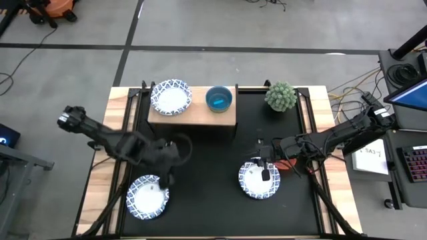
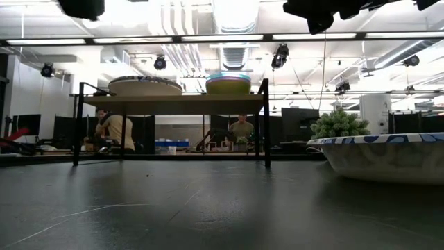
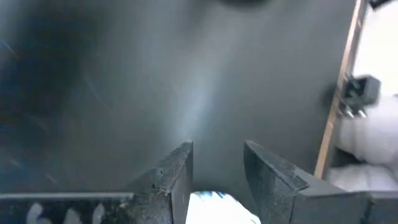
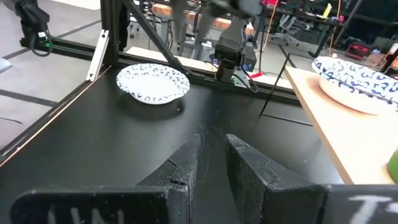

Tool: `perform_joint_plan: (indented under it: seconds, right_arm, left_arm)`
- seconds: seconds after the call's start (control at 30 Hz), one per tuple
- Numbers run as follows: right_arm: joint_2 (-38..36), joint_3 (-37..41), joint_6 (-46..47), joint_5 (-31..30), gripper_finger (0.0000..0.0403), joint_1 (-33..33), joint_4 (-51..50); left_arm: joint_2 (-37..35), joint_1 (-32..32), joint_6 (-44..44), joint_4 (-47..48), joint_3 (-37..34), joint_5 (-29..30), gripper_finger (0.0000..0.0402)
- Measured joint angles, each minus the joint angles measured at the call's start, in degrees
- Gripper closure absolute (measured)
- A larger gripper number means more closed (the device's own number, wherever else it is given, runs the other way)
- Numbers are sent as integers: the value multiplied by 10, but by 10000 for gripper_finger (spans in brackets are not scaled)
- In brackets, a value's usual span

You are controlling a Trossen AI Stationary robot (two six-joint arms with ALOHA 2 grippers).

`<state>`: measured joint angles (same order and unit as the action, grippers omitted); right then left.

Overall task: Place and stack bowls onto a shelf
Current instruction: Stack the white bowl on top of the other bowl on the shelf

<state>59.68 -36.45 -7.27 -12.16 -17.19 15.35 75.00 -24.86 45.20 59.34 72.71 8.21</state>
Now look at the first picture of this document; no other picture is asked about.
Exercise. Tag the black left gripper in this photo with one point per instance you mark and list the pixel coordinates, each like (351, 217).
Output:
(163, 156)

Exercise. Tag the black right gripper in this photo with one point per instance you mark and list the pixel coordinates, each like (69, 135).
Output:
(272, 153)

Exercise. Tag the blue patterned paper plate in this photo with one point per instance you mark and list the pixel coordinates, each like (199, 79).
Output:
(143, 200)
(171, 97)
(253, 186)

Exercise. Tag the red plastic bowl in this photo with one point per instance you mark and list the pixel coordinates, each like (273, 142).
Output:
(287, 165)

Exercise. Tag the teal plastic bowl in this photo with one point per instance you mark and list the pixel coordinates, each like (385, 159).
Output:
(219, 99)

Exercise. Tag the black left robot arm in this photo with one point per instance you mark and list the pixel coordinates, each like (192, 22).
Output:
(96, 131)

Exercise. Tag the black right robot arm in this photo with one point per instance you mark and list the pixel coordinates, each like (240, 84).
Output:
(333, 136)

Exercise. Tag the wooden shelf with black legs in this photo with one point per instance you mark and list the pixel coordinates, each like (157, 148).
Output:
(197, 117)

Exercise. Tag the black table mat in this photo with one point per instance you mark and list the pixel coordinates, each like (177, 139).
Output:
(217, 210)

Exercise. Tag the green artificial succulent plant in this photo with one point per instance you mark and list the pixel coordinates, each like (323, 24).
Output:
(281, 96)

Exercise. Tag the white paper sheet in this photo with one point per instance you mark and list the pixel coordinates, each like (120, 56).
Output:
(370, 163)

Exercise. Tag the black power strip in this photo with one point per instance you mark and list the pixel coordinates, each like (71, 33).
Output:
(367, 97)

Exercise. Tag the grey metal side table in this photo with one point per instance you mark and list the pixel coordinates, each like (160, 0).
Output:
(30, 160)

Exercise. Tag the black caster wheel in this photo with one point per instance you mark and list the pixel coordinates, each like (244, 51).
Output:
(388, 204)

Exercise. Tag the dark grey equipment cart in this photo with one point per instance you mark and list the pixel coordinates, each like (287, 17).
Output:
(384, 66)

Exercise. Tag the backlit black keyboard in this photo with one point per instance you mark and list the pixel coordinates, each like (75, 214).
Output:
(417, 163)

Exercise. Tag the grey computer desk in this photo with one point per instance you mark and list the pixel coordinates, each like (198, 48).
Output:
(413, 193)

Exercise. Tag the black box with blue light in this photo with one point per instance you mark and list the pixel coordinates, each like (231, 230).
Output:
(8, 136)

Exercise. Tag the laptop with blue screen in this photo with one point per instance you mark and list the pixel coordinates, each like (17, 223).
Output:
(412, 96)

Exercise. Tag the black slanted pole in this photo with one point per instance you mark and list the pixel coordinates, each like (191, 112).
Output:
(410, 43)

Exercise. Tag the orange shop vacuum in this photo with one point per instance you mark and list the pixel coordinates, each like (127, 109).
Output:
(58, 8)

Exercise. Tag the black stand leg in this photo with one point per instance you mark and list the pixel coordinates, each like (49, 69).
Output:
(8, 20)

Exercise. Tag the black metal table frame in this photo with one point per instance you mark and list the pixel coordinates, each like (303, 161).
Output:
(119, 213)

